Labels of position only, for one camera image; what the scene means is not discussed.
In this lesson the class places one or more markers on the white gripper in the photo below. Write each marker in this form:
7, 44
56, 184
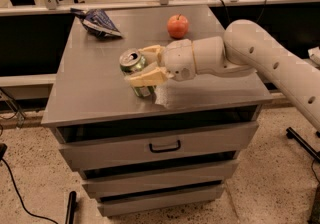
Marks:
178, 58

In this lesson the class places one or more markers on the green soda can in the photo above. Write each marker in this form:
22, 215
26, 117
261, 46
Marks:
131, 62

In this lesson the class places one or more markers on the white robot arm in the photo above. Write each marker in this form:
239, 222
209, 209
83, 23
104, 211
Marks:
244, 47

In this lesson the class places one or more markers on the red apple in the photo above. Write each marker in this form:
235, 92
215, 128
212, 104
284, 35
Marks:
177, 26

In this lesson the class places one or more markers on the blue chip bag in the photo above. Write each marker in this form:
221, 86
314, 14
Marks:
97, 23

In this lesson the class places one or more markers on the grey drawer cabinet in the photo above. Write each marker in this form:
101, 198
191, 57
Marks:
90, 99

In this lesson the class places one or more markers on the top grey drawer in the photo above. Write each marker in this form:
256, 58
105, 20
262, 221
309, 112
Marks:
105, 153

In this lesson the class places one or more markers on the grey drawer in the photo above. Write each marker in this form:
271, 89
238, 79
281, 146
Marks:
162, 200
105, 153
175, 177

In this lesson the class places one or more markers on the middle grey drawer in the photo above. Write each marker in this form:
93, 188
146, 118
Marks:
175, 177

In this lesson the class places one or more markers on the bottom grey drawer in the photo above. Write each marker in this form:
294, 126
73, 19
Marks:
162, 200

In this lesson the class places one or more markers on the black stand leg right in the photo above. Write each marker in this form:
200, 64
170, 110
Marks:
292, 134

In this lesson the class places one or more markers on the black stand leg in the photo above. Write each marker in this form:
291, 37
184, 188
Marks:
292, 134
71, 206

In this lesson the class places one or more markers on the black stand leg bottom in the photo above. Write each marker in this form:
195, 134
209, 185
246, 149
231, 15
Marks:
71, 206

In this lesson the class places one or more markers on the black drawer handle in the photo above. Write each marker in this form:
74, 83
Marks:
157, 149

